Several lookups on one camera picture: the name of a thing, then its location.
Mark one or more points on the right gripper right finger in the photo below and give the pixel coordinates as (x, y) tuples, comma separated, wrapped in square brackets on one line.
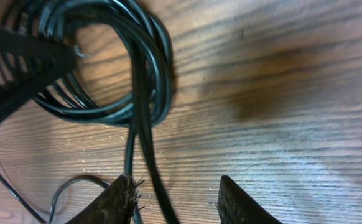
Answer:
[(235, 206)]

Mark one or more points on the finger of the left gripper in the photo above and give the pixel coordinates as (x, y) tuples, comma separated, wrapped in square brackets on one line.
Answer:
[(27, 67)]

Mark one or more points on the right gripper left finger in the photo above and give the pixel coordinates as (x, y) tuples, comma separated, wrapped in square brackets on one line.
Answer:
[(117, 204)]

